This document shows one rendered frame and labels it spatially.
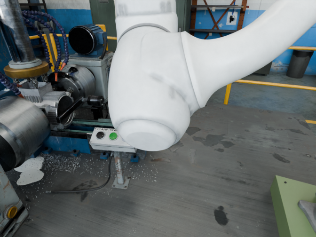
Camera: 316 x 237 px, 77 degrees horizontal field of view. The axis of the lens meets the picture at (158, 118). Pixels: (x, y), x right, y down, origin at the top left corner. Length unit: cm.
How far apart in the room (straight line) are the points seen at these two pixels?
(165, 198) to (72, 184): 42
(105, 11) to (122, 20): 398
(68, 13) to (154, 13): 699
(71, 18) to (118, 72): 702
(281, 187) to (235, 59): 74
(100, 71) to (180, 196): 96
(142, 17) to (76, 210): 75
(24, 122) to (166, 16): 70
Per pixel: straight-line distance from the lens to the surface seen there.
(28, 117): 92
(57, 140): 117
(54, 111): 105
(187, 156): 106
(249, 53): 26
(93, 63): 144
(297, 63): 555
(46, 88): 114
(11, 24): 107
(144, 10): 33
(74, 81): 123
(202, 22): 565
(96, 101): 115
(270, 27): 28
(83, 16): 697
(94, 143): 77
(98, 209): 88
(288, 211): 86
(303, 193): 96
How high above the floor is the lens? 149
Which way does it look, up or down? 30 degrees down
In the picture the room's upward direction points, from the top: straight up
